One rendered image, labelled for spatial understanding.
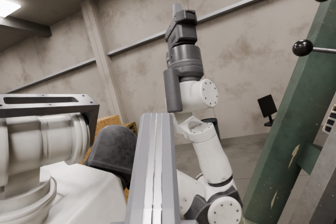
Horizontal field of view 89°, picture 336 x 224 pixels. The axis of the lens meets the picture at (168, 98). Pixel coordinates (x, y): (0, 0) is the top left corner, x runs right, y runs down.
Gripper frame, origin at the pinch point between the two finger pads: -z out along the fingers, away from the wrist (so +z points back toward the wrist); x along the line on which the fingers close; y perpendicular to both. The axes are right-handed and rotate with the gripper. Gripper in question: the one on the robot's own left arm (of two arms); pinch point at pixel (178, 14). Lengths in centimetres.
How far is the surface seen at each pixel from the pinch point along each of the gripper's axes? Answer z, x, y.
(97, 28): -235, -376, 40
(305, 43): 14.9, 14.5, -22.2
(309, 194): 47, 8, -22
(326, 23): 3.9, 9.3, -43.2
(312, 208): 49, 9, -20
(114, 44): -203, -392, 1
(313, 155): 42, 1, -37
